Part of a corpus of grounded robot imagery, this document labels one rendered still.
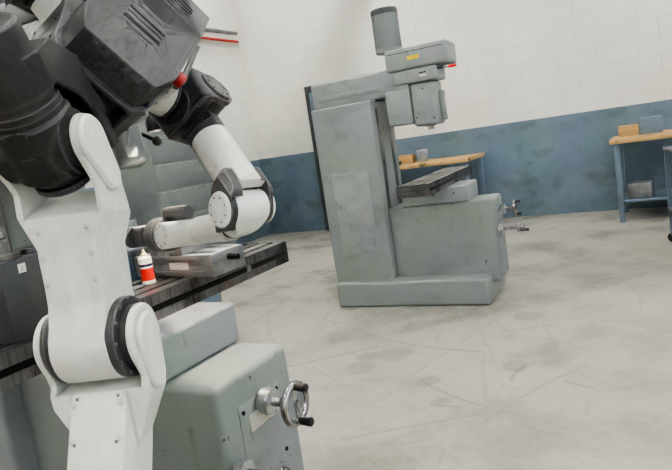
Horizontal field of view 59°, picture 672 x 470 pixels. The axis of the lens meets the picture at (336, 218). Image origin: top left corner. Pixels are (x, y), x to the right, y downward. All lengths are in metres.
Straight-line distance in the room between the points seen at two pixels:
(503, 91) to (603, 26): 1.31
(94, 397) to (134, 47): 0.62
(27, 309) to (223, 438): 0.56
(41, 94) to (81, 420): 0.55
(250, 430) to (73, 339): 0.68
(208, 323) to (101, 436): 0.68
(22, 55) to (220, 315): 1.01
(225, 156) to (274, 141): 8.01
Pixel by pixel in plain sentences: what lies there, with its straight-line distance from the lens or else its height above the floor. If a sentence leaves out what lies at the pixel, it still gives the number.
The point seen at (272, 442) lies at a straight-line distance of 1.74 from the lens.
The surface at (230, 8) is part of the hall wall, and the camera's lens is 9.71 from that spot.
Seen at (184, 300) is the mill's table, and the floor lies 0.90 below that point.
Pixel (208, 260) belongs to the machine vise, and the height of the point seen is 1.00.
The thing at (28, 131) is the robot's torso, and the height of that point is 1.38.
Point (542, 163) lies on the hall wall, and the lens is 7.81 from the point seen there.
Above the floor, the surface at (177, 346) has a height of 0.83.
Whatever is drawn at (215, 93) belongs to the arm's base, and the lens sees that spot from 1.38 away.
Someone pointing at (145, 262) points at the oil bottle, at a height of 1.02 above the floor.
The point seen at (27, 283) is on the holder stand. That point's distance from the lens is 1.59.
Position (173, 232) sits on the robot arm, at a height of 1.14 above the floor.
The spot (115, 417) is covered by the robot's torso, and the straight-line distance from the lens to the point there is 1.14.
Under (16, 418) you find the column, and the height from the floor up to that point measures 0.61.
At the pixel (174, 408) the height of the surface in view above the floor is 0.69.
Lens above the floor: 1.30
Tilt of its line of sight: 7 degrees down
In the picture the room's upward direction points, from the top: 9 degrees counter-clockwise
